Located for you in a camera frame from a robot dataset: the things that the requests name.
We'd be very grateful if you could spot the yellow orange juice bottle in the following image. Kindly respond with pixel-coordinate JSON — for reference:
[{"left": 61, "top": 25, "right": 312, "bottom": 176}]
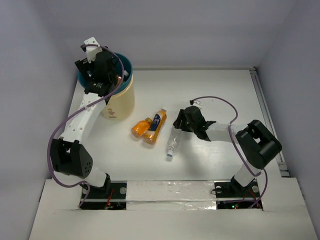
[{"left": 143, "top": 108, "right": 167, "bottom": 145}]

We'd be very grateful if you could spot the small orange bottle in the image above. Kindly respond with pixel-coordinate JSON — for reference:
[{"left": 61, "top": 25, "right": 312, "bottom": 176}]
[{"left": 131, "top": 117, "right": 153, "bottom": 138}]

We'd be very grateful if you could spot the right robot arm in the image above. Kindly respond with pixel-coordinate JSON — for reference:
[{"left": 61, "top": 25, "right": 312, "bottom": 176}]
[{"left": 173, "top": 105, "right": 282, "bottom": 196}]

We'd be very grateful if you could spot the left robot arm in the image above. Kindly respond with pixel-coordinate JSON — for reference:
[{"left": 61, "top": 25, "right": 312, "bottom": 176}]
[{"left": 47, "top": 48, "right": 125, "bottom": 198}]

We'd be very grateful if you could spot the beige bin with teal liner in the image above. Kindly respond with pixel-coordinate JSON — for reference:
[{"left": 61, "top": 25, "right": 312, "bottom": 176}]
[{"left": 77, "top": 53, "right": 135, "bottom": 120}]

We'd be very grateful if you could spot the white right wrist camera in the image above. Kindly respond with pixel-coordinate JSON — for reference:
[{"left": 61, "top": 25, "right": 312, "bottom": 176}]
[{"left": 189, "top": 100, "right": 203, "bottom": 110}]

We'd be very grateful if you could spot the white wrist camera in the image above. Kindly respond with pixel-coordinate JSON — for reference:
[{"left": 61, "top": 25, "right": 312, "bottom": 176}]
[
  {"left": 81, "top": 37, "right": 103, "bottom": 63},
  {"left": 189, "top": 100, "right": 203, "bottom": 110}
]

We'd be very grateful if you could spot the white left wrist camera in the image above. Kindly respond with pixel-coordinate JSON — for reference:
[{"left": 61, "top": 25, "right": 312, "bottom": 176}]
[{"left": 81, "top": 37, "right": 103, "bottom": 63}]

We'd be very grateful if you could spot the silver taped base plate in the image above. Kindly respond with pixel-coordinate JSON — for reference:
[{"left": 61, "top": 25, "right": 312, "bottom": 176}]
[{"left": 79, "top": 180, "right": 263, "bottom": 211}]

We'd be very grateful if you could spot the metal rail at table edge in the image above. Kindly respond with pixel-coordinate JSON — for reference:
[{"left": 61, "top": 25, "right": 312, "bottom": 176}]
[{"left": 249, "top": 67, "right": 291, "bottom": 178}]

